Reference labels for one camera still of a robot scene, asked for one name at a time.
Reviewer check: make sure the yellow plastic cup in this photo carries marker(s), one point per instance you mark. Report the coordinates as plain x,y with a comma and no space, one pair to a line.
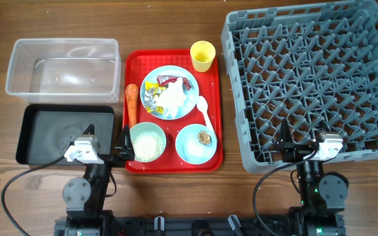
202,54

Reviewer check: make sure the green bowl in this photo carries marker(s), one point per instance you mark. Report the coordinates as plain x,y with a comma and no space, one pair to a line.
147,126

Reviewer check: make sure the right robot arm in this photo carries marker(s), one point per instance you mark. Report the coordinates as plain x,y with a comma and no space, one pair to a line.
323,194

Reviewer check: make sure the clear plastic bin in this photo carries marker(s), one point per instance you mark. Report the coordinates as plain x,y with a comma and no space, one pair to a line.
65,71

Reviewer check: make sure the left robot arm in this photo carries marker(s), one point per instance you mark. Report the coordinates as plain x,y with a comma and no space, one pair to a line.
84,197

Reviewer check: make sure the white rice pile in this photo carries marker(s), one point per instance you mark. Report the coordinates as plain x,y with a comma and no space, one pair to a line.
148,146

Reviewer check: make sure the white tissue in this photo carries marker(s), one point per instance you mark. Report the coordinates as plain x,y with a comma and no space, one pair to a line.
172,98

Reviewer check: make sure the white plastic spoon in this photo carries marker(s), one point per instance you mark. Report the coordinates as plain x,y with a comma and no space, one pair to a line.
202,106

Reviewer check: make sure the black plastic tray bin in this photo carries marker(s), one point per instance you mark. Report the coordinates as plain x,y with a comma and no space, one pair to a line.
48,129

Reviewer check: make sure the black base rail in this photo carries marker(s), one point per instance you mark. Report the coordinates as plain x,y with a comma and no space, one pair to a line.
231,225

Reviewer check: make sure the red snack wrapper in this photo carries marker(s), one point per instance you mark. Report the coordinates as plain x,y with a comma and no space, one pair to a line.
164,80

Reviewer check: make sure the light blue plate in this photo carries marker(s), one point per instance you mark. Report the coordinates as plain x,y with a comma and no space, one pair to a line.
191,95

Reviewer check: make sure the brown food lump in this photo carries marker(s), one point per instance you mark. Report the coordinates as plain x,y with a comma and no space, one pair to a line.
204,138

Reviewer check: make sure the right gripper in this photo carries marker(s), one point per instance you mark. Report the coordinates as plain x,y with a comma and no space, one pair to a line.
285,142

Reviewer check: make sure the red plastic tray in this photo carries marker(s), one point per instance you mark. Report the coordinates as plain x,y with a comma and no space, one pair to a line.
138,65

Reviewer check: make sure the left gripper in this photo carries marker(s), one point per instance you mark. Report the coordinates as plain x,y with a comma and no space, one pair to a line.
108,158

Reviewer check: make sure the grey dishwasher rack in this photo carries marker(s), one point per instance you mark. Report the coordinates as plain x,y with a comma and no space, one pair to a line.
306,64

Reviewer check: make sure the blue bowl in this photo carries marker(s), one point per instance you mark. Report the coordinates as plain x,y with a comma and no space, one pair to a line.
190,149

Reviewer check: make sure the yellow silver foil wrapper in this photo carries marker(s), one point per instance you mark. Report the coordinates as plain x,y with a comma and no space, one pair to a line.
151,94

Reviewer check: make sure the orange carrot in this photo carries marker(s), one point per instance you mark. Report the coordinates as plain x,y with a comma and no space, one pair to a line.
131,94

